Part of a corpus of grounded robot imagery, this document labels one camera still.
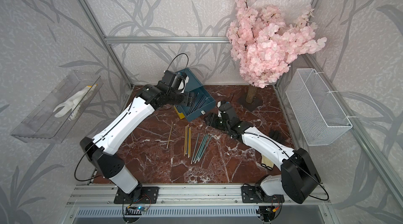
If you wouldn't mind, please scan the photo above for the clear plastic wall tray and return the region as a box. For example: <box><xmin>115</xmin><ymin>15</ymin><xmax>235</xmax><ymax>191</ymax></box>
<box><xmin>10</xmin><ymin>71</ymin><xmax>103</xmax><ymax>144</ymax></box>

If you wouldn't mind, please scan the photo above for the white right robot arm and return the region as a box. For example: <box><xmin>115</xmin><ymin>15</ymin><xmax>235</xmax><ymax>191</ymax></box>
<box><xmin>204</xmin><ymin>101</ymin><xmax>321</xmax><ymax>204</ymax></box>

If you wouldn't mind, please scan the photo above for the yellow drawer cabinet base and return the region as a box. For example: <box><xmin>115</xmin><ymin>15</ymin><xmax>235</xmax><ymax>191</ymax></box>
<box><xmin>174</xmin><ymin>106</ymin><xmax>185</xmax><ymax>120</ymax></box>

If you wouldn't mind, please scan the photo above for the green pencil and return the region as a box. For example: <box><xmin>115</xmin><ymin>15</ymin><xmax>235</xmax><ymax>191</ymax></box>
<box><xmin>191</xmin><ymin>133</ymin><xmax>200</xmax><ymax>164</ymax></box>
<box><xmin>196</xmin><ymin>134</ymin><xmax>212</xmax><ymax>162</ymax></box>

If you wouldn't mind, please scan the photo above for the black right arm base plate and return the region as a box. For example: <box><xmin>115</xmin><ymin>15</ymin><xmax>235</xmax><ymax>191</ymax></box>
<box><xmin>241</xmin><ymin>184</ymin><xmax>284</xmax><ymax>204</ymax></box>

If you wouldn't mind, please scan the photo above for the brown pencil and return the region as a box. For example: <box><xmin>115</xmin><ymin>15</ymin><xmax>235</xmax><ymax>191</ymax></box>
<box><xmin>166</xmin><ymin>122</ymin><xmax>174</xmax><ymax>149</ymax></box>

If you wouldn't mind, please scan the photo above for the yellow pencil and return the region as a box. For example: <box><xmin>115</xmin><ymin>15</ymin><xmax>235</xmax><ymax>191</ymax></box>
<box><xmin>187</xmin><ymin>126</ymin><xmax>192</xmax><ymax>158</ymax></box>
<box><xmin>184</xmin><ymin>125</ymin><xmax>188</xmax><ymax>157</ymax></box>

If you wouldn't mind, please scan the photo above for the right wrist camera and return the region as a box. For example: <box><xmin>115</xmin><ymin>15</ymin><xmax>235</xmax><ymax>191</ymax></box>
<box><xmin>217</xmin><ymin>101</ymin><xmax>225</xmax><ymax>117</ymax></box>

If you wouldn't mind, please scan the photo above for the black glove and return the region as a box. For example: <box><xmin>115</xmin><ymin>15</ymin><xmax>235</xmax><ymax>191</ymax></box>
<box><xmin>269</xmin><ymin>129</ymin><xmax>283</xmax><ymax>144</ymax></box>

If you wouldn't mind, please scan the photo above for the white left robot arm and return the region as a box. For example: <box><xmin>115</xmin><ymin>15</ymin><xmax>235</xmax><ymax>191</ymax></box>
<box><xmin>80</xmin><ymin>85</ymin><xmax>196</xmax><ymax>194</ymax></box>

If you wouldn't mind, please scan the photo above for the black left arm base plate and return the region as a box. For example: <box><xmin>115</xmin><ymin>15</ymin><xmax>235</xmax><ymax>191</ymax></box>
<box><xmin>113</xmin><ymin>185</ymin><xmax>160</xmax><ymax>205</ymax></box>

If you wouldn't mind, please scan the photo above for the white wire mesh basket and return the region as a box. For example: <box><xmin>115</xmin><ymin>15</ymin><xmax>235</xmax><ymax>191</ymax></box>
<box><xmin>285</xmin><ymin>69</ymin><xmax>353</xmax><ymax>146</ymax></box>

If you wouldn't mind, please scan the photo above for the teal drawer cabinet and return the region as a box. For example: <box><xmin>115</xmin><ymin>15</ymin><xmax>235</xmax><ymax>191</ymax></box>
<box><xmin>176</xmin><ymin>68</ymin><xmax>203</xmax><ymax>93</ymax></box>

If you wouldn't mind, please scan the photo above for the teal pull-out drawer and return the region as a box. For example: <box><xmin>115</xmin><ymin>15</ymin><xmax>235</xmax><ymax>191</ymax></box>
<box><xmin>174</xmin><ymin>86</ymin><xmax>216</xmax><ymax>122</ymax></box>

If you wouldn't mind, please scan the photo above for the aluminium front rail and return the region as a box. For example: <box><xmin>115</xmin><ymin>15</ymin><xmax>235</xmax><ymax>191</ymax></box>
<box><xmin>65</xmin><ymin>183</ymin><xmax>331</xmax><ymax>207</ymax></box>

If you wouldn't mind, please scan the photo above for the pink artificial blossom tree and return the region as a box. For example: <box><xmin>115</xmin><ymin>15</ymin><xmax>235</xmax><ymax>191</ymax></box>
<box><xmin>226</xmin><ymin>0</ymin><xmax>327</xmax><ymax>111</ymax></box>

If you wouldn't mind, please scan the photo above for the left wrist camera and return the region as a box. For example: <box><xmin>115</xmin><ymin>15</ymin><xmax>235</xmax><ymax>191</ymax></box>
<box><xmin>159</xmin><ymin>70</ymin><xmax>187</xmax><ymax>92</ymax></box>

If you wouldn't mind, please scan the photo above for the white work glove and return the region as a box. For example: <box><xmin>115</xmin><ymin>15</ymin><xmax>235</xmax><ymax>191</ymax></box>
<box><xmin>53</xmin><ymin>84</ymin><xmax>98</xmax><ymax>121</ymax></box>

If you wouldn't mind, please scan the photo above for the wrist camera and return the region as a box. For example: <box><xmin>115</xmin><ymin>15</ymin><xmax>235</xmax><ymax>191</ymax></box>
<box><xmin>159</xmin><ymin>70</ymin><xmax>187</xmax><ymax>92</ymax></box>
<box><xmin>217</xmin><ymin>101</ymin><xmax>225</xmax><ymax>117</ymax></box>

